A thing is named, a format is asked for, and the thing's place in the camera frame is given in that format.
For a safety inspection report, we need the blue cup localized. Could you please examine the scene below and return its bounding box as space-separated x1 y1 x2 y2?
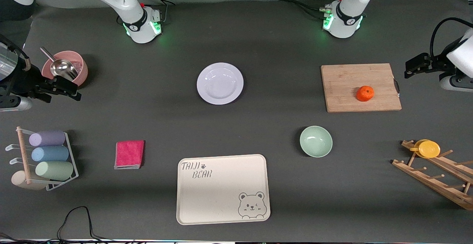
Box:
31 146 70 162

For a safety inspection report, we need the wooden cutting board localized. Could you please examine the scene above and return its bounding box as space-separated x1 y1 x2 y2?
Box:
321 63 402 113

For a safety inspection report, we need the purple cup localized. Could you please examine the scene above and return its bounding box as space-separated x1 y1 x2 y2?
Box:
29 131 66 147

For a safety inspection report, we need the beige bear print tray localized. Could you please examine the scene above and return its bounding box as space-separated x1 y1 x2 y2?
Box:
176 154 271 225

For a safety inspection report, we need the white round plate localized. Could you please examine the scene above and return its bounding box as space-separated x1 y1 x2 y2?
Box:
197 62 244 105

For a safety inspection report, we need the black right base cable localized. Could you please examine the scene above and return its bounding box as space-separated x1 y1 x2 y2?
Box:
139 0 176 24

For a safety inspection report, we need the light green bowl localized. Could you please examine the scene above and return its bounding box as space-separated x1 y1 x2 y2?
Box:
300 126 333 158

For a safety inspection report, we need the orange mandarin fruit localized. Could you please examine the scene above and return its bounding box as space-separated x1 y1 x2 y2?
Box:
356 85 375 102

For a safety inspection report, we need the pink folded cloth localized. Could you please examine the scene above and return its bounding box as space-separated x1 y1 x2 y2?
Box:
114 140 145 170

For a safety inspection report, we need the metal scoop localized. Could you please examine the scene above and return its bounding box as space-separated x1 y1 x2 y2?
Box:
40 47 79 81

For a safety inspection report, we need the black left base cable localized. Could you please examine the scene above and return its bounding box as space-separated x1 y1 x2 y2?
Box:
279 0 329 20

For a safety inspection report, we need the black base cable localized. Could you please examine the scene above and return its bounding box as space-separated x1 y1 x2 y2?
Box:
279 0 329 20
139 0 176 24

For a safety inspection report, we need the yellow cup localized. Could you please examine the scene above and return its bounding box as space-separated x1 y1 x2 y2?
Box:
409 139 441 159

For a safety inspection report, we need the beige cup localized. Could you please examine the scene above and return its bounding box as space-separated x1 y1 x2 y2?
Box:
11 171 48 191

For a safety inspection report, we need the black cable at table edge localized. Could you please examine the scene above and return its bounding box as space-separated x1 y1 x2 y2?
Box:
0 206 111 244

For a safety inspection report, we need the green cup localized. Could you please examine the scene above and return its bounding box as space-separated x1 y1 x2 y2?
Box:
35 161 74 181

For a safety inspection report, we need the wooden peg drying rack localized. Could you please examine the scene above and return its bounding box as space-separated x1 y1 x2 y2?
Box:
392 140 473 211

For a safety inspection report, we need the white wire cup rack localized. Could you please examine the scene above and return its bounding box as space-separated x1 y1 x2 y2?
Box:
5 126 79 192

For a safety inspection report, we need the pink bowl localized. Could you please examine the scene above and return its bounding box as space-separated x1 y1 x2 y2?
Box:
41 50 89 87

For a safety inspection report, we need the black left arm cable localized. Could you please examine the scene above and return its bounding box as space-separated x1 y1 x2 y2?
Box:
431 17 473 58

